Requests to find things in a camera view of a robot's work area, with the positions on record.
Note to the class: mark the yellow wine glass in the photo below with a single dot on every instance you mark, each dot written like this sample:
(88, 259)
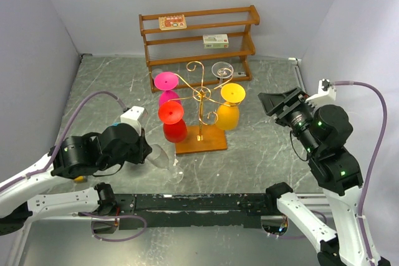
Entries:
(228, 113)

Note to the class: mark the red wine glass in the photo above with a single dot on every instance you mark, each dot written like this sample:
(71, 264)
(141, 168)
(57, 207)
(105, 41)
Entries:
(171, 115)

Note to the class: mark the yellow grey sponge block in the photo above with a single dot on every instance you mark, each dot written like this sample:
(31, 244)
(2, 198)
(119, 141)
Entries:
(80, 179)

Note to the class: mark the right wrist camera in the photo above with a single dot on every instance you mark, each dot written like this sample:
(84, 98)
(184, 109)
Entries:
(326, 94)

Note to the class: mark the frosted clear tall glass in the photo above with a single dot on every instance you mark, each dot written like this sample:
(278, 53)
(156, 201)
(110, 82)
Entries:
(222, 71)

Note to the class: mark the pink wine glass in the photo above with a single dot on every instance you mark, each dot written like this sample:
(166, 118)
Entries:
(166, 82)

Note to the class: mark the wooden shelf rack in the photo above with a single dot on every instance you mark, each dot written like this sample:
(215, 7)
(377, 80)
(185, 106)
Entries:
(177, 46)

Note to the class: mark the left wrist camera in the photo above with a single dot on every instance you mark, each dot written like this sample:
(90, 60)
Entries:
(134, 117)

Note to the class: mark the clear wine glass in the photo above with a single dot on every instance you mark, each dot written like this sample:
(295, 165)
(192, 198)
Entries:
(160, 159)

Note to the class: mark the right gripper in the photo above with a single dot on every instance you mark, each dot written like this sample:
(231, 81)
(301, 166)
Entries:
(282, 103)

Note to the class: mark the green white small box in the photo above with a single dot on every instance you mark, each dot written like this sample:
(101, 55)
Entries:
(215, 41)

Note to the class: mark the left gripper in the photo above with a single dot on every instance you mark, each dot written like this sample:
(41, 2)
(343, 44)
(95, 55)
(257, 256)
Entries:
(144, 148)

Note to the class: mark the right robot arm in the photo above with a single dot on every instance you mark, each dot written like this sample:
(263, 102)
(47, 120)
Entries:
(323, 133)

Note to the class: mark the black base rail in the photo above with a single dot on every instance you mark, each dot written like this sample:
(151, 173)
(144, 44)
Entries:
(247, 210)

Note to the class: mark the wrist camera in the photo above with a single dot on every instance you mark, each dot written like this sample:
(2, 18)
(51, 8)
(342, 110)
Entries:
(134, 117)
(326, 94)

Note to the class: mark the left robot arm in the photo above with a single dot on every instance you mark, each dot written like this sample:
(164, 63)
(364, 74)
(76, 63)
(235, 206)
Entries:
(22, 196)

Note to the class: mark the gold wine glass rack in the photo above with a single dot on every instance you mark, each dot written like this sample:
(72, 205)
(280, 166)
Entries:
(205, 136)

